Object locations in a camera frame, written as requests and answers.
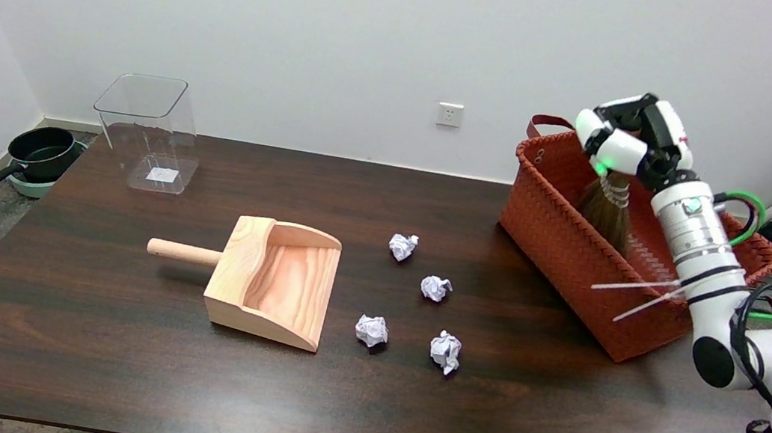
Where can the crumpled white paper ball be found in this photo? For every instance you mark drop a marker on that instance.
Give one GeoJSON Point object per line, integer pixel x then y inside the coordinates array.
{"type": "Point", "coordinates": [403, 247]}
{"type": "Point", "coordinates": [435, 288]}
{"type": "Point", "coordinates": [445, 352]}
{"type": "Point", "coordinates": [371, 331]}

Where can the clear plastic bin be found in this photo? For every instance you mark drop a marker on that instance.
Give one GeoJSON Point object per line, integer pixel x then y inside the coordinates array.
{"type": "Point", "coordinates": [148, 138]}

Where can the small straw hand broom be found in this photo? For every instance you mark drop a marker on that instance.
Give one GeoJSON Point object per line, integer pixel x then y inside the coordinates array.
{"type": "Point", "coordinates": [609, 214]}

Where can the white label sticker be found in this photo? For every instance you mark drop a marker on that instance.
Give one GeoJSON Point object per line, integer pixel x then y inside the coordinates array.
{"type": "Point", "coordinates": [162, 174]}

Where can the green pot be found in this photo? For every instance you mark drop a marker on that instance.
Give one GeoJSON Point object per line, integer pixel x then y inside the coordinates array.
{"type": "Point", "coordinates": [28, 186]}

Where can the black frying pan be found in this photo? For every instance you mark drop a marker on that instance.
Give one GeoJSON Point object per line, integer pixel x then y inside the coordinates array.
{"type": "Point", "coordinates": [43, 153]}

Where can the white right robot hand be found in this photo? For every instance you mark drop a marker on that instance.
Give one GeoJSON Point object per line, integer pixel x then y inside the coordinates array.
{"type": "Point", "coordinates": [625, 152]}

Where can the white wall socket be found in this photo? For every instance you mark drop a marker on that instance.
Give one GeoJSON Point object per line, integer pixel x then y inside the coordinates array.
{"type": "Point", "coordinates": [449, 114]}

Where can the wooden dustpan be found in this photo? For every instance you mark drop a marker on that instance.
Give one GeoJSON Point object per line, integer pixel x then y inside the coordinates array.
{"type": "Point", "coordinates": [285, 285]}

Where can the red woven basket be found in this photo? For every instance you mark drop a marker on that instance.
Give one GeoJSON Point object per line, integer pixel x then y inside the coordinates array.
{"type": "Point", "coordinates": [564, 241]}

